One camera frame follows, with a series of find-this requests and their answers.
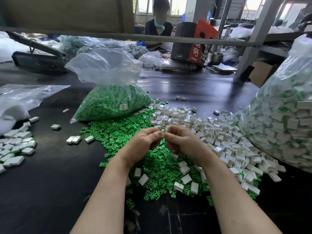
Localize person's left hand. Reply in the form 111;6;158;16
117;126;164;167

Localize person's right hand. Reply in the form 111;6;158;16
163;125;216;166

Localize pile of green parts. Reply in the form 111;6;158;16
79;107;261;210

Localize pile of white plastic caps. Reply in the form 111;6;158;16
126;101;287;197

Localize pile of assembled white pieces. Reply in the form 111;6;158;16
0;116;40;175

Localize person's right forearm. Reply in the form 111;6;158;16
199;154;282;234

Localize person's left forearm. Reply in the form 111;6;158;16
71;156;139;234

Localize bag of green clips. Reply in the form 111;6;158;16
65;48;154;124

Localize large bag of white caps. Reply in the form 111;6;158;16
237;34;312;174

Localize clear bag of pale parts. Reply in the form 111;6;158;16
59;35;147;59

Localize white paper sheets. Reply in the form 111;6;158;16
206;63;238;75

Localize crumpled white plastic bag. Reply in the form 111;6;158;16
139;50;171;70

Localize metal bowl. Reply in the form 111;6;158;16
208;52;225;65

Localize black and red box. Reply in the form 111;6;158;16
171;18;219;65

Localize cardboard box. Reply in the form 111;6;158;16
249;61;281;88

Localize black table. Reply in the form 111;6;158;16
0;45;312;234

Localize empty clear plastic bag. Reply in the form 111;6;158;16
0;84;71;137

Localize white bags on shelf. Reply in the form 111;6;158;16
229;25;295;39

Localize brown board panel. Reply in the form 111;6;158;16
0;0;135;33

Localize white plastic sheet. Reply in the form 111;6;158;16
0;32;27;64

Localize grey metal shelf frame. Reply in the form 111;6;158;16
0;0;312;81

